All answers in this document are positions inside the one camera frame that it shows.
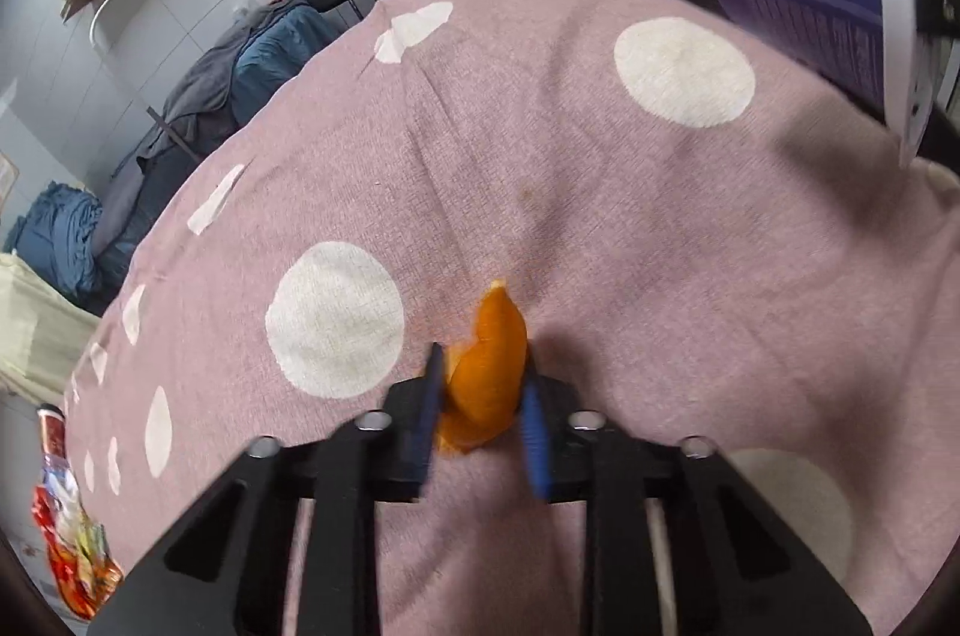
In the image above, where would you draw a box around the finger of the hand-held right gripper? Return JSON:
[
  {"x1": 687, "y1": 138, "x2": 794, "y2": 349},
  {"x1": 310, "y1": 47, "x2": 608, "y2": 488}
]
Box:
[{"x1": 911, "y1": 0, "x2": 960, "y2": 127}]

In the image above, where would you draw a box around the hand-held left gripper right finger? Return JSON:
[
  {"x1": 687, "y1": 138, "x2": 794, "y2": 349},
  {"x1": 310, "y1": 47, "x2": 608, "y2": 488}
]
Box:
[{"x1": 523, "y1": 351, "x2": 875, "y2": 636}]

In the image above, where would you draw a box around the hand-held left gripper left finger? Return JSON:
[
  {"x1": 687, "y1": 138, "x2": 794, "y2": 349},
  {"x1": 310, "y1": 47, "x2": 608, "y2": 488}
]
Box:
[{"x1": 90, "y1": 342, "x2": 445, "y2": 636}]

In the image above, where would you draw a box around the orange peel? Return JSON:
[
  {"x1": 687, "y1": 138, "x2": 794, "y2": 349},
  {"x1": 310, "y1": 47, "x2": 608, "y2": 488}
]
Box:
[{"x1": 435, "y1": 280, "x2": 528, "y2": 455}]

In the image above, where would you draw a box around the purple box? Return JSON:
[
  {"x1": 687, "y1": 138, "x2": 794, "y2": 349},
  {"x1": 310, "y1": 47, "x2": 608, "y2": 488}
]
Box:
[{"x1": 691, "y1": 0, "x2": 938, "y2": 170}]

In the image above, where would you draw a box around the pink polka dot blanket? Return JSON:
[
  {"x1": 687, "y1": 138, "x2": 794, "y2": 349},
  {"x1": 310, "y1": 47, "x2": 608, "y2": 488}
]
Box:
[{"x1": 64, "y1": 0, "x2": 960, "y2": 636}]

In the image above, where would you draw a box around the red orange snack bag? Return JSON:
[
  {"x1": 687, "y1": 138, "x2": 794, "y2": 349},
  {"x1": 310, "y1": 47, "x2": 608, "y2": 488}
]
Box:
[{"x1": 31, "y1": 406, "x2": 125, "y2": 620}]

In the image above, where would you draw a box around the metal rod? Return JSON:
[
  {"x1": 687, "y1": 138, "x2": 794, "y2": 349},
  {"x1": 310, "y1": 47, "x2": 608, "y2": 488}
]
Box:
[{"x1": 148, "y1": 109, "x2": 202, "y2": 163}]

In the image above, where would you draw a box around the gray blanket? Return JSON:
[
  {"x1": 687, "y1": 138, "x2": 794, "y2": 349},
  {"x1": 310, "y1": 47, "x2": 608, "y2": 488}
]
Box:
[{"x1": 90, "y1": 0, "x2": 301, "y2": 262}]

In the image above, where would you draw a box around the cream cloth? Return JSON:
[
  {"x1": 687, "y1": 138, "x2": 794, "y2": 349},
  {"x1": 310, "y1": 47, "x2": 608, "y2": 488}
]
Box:
[{"x1": 0, "y1": 252, "x2": 102, "y2": 408}]

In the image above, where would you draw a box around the blue duvet pile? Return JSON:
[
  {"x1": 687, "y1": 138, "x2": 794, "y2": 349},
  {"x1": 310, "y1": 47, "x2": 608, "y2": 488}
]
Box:
[{"x1": 4, "y1": 180, "x2": 104, "y2": 299}]

